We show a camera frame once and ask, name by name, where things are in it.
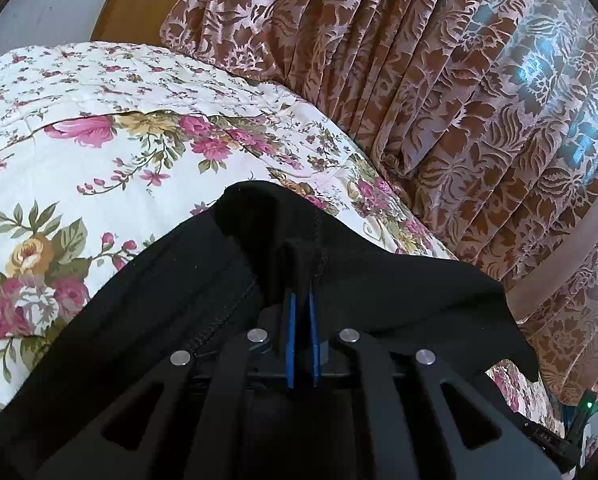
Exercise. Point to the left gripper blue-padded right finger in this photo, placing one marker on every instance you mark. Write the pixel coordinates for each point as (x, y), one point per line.
(319, 337)

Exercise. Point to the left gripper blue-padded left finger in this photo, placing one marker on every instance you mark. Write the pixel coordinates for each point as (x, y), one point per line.
(287, 336)

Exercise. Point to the black pants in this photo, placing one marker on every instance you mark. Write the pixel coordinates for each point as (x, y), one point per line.
(172, 371)

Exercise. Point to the white floral bedspread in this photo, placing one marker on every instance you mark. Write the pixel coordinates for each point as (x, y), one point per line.
(104, 148)

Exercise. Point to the brown floral curtain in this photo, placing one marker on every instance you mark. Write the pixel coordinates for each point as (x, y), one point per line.
(481, 114)

